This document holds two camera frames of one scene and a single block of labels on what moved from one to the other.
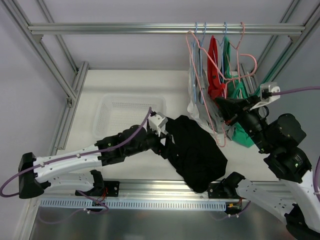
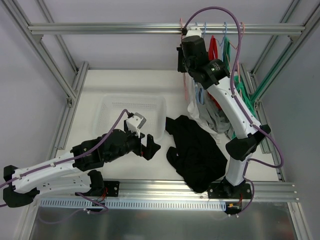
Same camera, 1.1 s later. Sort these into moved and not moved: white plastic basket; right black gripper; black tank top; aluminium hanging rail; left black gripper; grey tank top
Moved: right black gripper; left black gripper
Not moved: black tank top; aluminium hanging rail; white plastic basket; grey tank top
